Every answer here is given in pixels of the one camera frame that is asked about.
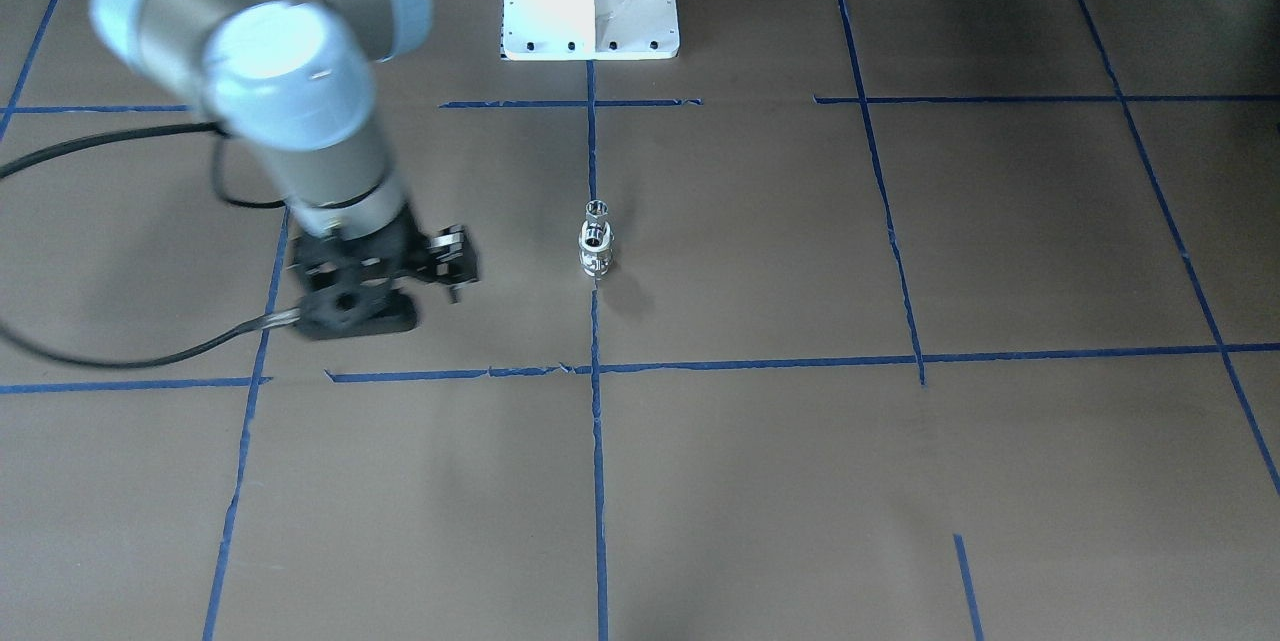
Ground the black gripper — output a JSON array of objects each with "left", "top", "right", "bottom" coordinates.
[{"left": 291, "top": 207, "right": 480, "bottom": 305}]

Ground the chrome valve with white pipe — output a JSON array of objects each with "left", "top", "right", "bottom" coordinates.
[{"left": 579, "top": 220, "right": 614, "bottom": 280}]

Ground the small chrome valve fitting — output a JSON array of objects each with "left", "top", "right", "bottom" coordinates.
[{"left": 584, "top": 200, "right": 609, "bottom": 226}]

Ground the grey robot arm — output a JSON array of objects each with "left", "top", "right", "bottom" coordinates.
[{"left": 90, "top": 0, "right": 479, "bottom": 290}]

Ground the brown paper table cover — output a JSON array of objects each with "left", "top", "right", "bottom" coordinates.
[{"left": 3, "top": 0, "right": 1277, "bottom": 640}]

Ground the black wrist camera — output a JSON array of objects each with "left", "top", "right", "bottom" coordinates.
[{"left": 294, "top": 284, "right": 419, "bottom": 342}]

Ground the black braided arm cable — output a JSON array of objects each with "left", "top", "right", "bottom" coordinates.
[{"left": 0, "top": 122, "right": 301, "bottom": 370}]

